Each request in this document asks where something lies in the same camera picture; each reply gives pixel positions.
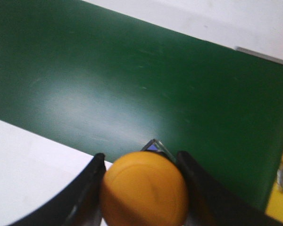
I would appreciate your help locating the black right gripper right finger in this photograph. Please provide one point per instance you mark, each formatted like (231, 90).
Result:
(211, 204)

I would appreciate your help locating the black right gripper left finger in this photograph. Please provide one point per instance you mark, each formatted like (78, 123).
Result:
(77, 204)

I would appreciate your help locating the green conveyor belt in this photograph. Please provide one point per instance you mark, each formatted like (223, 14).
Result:
(100, 81)

